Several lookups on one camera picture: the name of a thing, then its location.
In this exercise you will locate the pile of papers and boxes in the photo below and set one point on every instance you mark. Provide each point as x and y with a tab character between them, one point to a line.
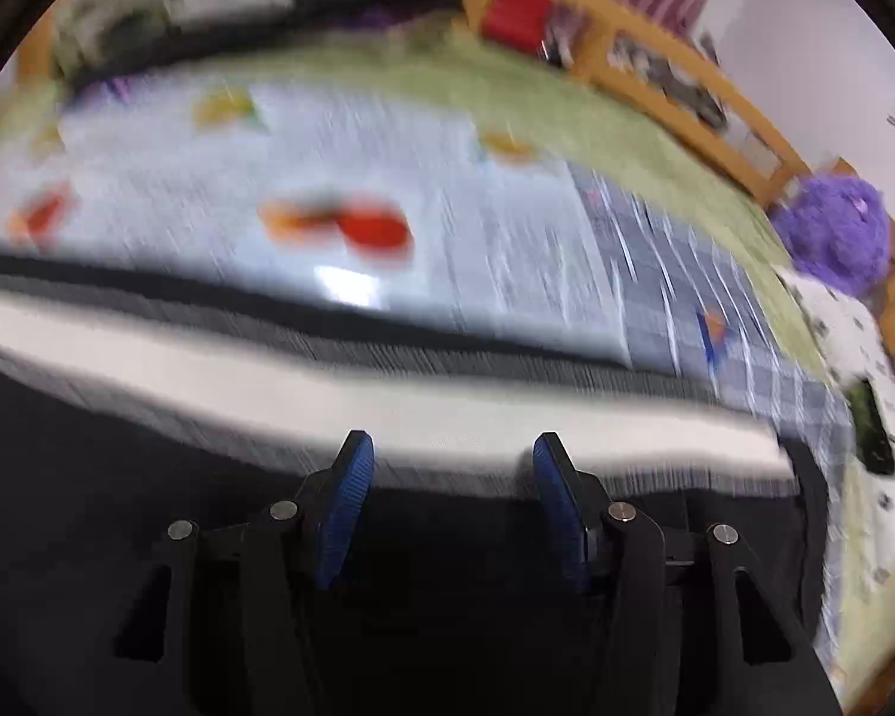
671	82

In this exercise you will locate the green bed sheet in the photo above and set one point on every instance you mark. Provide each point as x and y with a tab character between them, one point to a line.
567	112

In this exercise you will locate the wooden bed frame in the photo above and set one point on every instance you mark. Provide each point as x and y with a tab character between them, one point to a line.
641	22

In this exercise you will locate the fruit print plastic tablecloth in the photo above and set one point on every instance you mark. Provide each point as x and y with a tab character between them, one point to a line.
455	239

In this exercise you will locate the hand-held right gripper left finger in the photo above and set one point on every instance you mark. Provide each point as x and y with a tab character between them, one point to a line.
347	507

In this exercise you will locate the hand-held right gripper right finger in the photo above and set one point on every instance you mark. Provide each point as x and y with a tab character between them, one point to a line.
559	507

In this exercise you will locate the grey plaid cloth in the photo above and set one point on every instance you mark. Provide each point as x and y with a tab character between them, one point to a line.
664	283

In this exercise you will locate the purple plush toy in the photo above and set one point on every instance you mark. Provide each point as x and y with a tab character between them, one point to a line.
835	227

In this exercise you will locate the white flower print pillow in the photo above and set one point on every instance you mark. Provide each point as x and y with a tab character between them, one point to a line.
850	335

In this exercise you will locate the black pants with white waistband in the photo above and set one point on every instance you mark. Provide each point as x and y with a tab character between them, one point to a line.
82	500

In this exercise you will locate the red chair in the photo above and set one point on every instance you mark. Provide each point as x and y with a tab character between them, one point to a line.
514	15

